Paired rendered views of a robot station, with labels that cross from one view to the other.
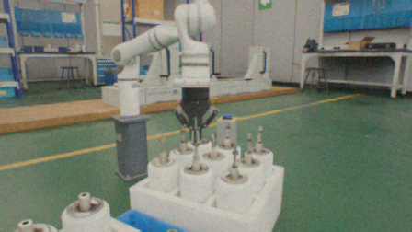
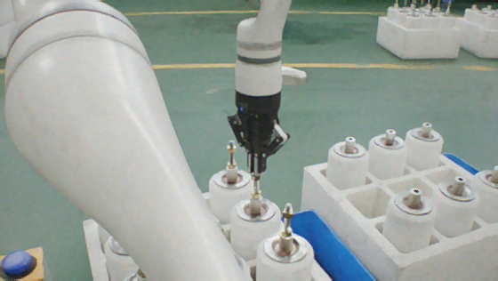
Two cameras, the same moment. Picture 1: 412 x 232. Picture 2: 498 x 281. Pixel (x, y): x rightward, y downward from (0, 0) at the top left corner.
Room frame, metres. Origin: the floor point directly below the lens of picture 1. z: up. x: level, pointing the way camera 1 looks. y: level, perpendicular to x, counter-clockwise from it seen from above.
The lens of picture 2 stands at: (1.24, 0.42, 0.74)
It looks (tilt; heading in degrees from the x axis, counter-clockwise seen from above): 27 degrees down; 219
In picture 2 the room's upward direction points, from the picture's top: straight up
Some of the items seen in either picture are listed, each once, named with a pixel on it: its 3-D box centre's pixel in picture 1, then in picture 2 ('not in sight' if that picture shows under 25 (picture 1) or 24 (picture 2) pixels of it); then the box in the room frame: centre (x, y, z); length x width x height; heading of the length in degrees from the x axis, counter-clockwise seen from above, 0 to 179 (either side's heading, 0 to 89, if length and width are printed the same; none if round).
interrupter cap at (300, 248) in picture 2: (163, 162); (285, 247); (0.75, 0.12, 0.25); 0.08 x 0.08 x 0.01
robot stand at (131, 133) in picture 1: (131, 145); not in sight; (1.21, 0.35, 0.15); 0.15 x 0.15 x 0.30; 40
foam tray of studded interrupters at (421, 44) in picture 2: not in sight; (417, 36); (-1.61, -0.41, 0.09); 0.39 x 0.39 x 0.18; 47
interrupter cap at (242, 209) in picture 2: (196, 168); (255, 210); (0.70, 0.02, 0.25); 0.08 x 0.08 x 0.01
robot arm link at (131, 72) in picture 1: (127, 63); not in sight; (1.21, 0.35, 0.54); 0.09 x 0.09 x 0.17; 61
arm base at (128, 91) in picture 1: (129, 98); not in sight; (1.21, 0.35, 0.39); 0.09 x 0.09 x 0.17; 40
